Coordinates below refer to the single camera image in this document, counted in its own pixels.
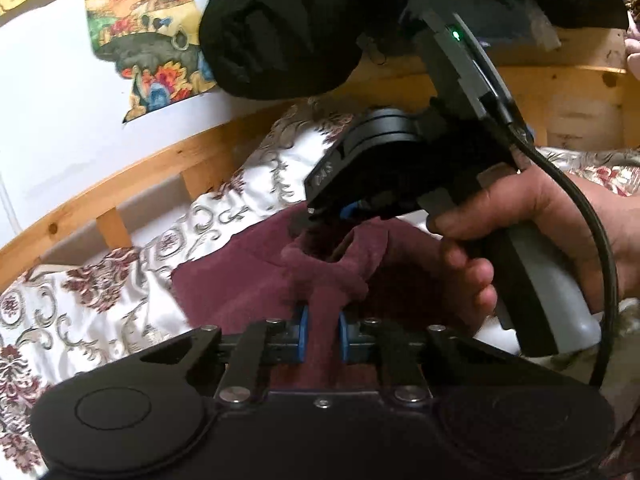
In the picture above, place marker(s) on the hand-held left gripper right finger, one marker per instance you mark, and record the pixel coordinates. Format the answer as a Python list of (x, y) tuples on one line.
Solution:
[(344, 335)]

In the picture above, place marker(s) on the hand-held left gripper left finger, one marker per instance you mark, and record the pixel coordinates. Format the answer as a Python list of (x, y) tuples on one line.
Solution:
[(300, 332)]

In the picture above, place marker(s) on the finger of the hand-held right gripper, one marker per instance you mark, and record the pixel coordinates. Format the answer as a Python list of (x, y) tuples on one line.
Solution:
[(301, 222), (350, 208)]

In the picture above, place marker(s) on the maroon cloth garment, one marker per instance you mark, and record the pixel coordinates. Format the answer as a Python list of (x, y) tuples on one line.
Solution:
[(240, 270)]

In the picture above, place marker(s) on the person's right hand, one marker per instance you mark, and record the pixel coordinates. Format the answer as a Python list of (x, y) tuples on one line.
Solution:
[(560, 210)]

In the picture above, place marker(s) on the black cloth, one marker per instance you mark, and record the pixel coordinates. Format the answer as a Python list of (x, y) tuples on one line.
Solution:
[(275, 25)]

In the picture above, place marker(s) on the floral white bedspread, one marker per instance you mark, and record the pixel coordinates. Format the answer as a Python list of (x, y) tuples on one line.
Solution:
[(100, 310)]

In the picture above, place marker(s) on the wooden bed frame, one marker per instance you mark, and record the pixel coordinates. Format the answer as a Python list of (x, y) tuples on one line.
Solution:
[(150, 170)]

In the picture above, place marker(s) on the colourful printed wall cloth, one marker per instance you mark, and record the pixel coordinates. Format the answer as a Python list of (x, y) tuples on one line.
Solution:
[(150, 10)]

